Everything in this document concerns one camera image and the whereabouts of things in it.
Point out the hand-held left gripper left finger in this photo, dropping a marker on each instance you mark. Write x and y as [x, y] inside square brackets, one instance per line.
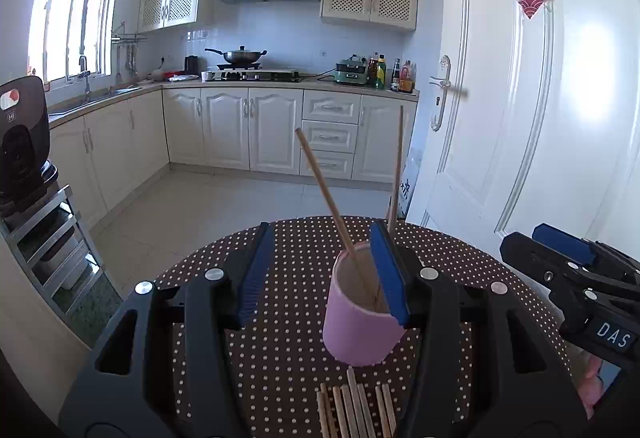
[255, 273]

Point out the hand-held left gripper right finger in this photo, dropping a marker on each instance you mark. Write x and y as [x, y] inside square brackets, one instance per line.
[387, 268]

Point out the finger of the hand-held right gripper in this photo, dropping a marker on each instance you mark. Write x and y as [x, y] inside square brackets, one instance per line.
[560, 240]
[530, 253]

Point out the pink cylindrical cup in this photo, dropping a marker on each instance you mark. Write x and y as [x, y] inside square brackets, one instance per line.
[350, 328]

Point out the light wooden chopstick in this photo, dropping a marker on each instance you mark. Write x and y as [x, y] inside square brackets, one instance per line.
[320, 183]

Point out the pile of wooden chopsticks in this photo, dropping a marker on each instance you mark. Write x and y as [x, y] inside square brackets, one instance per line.
[350, 408]

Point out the person's right hand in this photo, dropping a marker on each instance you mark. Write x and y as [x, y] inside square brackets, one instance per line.
[592, 388]

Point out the leaning white board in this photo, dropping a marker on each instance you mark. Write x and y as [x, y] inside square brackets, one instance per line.
[410, 188]

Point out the round polka dot table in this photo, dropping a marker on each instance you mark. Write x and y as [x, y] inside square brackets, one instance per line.
[280, 358]

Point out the white panel door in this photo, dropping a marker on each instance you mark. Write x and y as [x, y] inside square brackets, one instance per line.
[500, 143]

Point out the cream lower kitchen cabinets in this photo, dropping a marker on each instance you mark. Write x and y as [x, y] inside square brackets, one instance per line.
[225, 128]

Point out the red sauce bottle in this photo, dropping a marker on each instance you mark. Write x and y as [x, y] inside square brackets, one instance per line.
[406, 79]

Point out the dark sauce bottle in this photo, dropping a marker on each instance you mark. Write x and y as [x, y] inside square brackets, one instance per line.
[395, 78]

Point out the green yellow bottle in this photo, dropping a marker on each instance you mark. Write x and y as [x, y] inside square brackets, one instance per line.
[381, 75]

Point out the gas stove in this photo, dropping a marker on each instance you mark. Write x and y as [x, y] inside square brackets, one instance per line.
[260, 75]

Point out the brown sauce bottle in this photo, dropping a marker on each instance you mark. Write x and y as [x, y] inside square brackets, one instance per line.
[372, 70]

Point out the metal shelf rack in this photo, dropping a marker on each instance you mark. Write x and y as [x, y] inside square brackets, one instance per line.
[67, 203]

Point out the white mug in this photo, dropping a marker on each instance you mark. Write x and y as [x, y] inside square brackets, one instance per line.
[207, 76]

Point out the steel wok with lid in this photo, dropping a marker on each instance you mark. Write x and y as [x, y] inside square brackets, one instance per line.
[242, 55]

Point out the black kettle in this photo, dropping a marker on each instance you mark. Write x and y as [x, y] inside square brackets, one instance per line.
[191, 64]

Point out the steel kitchen sink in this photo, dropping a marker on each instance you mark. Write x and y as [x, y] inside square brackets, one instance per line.
[115, 92]

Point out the black kitchen appliance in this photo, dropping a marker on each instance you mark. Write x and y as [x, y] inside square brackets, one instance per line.
[22, 143]

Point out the chrome sink faucet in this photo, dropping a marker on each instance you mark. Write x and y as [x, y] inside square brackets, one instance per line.
[84, 68]

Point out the barred kitchen window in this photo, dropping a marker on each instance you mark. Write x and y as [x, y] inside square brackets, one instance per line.
[75, 8]

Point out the wall utensil rack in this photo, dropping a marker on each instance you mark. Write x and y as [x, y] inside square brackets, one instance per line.
[127, 38]

